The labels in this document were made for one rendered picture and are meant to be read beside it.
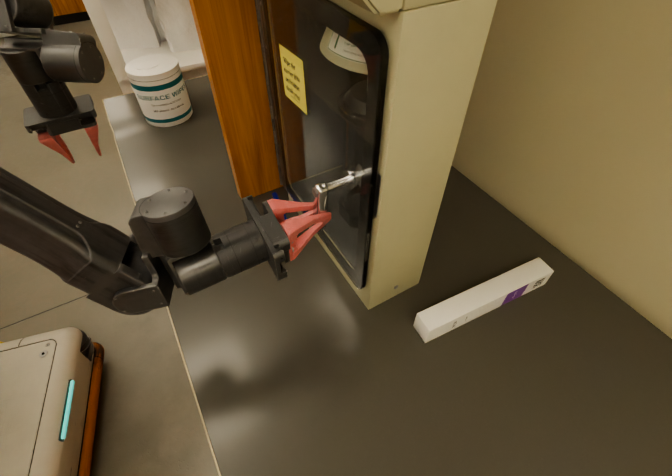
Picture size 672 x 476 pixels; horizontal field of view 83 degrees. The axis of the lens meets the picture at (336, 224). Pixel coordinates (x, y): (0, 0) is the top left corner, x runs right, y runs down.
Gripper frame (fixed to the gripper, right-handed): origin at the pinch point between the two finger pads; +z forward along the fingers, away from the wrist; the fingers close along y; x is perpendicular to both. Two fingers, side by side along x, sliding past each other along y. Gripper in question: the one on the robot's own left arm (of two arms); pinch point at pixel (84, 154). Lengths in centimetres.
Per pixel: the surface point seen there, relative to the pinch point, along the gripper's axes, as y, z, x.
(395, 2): 32, -32, -46
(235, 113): 26.7, -5.1, -9.2
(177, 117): 20.1, 13.5, 28.8
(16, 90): -68, 110, 314
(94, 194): -29, 110, 144
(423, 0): 35, -32, -46
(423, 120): 38, -20, -46
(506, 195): 76, 16, -38
